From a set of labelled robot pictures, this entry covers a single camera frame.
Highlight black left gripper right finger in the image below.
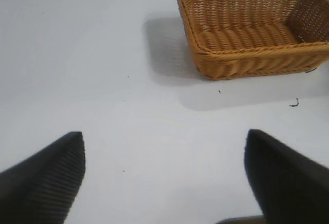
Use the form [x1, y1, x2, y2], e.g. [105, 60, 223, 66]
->
[243, 128, 329, 224]

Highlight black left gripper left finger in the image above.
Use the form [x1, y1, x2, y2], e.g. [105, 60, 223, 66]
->
[0, 131, 86, 224]

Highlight brown woven wicker basket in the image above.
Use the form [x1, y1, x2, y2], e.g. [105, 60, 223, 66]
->
[177, 0, 329, 81]

